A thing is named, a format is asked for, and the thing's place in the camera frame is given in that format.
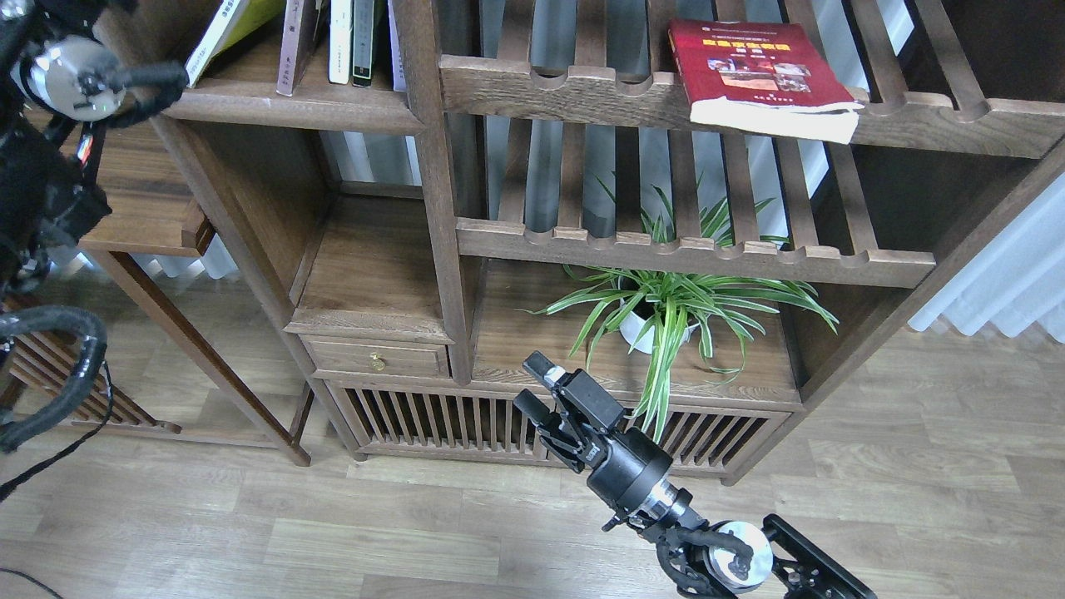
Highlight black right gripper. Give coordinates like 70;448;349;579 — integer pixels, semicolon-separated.
514;350;676;512

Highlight maroon book white characters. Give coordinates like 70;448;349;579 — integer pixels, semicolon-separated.
276;0;329;97

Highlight yellow green book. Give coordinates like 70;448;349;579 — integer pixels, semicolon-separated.
184;1;286;88

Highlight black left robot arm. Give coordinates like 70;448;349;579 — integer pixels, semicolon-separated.
1;1;189;295

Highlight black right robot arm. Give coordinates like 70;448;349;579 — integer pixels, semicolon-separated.
517;352;874;598

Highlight red book on shelf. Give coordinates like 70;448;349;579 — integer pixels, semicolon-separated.
668;18;863;144

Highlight white plant pot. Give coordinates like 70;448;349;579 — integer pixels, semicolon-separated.
619;300;677;355

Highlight spider plant green leaves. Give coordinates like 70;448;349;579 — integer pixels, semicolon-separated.
524;179;840;446

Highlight dark wooden bookshelf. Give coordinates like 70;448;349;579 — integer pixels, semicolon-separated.
155;1;1063;484

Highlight pale upright book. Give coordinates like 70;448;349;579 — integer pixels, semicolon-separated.
387;0;408;92

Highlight white upright book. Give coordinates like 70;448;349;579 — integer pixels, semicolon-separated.
328;0;354;85

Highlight wooden side table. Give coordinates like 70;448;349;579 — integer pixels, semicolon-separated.
31;124;315;468

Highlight white curtain right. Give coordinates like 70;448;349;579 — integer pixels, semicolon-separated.
908;176;1064;344

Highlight black floor cable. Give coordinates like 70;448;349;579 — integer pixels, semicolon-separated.
0;362;117;599

